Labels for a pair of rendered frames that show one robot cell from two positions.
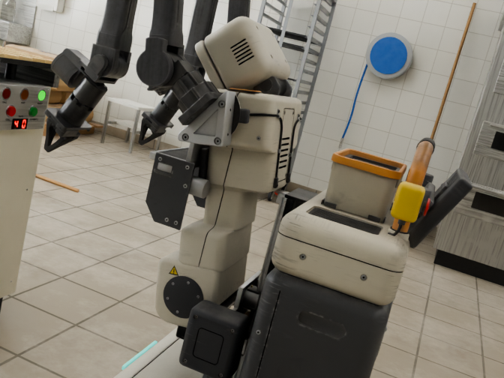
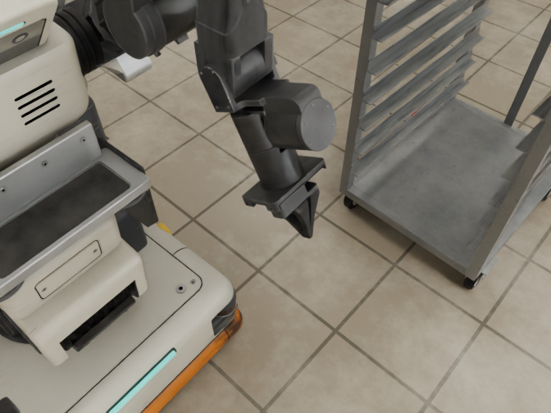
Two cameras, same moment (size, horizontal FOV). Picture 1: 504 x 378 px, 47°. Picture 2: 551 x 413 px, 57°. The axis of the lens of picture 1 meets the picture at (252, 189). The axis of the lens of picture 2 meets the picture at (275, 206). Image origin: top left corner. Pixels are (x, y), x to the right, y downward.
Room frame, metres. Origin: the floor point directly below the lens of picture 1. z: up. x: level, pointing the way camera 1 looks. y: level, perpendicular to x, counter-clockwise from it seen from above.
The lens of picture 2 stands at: (1.70, 0.61, 1.33)
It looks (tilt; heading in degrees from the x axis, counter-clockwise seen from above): 50 degrees down; 205
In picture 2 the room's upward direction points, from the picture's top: straight up
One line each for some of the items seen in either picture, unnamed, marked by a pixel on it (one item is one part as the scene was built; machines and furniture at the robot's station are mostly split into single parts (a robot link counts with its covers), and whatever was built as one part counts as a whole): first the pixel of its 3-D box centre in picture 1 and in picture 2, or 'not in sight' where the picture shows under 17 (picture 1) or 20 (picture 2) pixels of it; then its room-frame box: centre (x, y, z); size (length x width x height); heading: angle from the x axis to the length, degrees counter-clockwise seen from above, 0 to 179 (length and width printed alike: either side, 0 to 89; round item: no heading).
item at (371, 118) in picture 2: not in sight; (428, 74); (0.35, 0.49, 0.42); 0.64 x 0.03 x 0.03; 161
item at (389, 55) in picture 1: (377, 94); not in sight; (5.35, -0.88, 1.10); 0.41 x 0.15 x 1.10; 72
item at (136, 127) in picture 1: (133, 125); not in sight; (5.74, 1.30, 0.23); 0.44 x 0.44 x 0.46; 64
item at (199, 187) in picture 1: (196, 175); (52, 224); (1.43, 0.14, 0.77); 0.28 x 0.16 x 0.22; 164
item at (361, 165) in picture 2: not in sight; (415, 120); (0.35, 0.49, 0.24); 0.64 x 0.03 x 0.03; 161
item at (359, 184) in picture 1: (364, 183); not in sight; (1.32, -0.25, 0.87); 0.23 x 0.15 x 0.11; 164
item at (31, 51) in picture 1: (45, 60); not in sight; (5.80, 2.29, 0.64); 0.72 x 0.42 x 0.15; 79
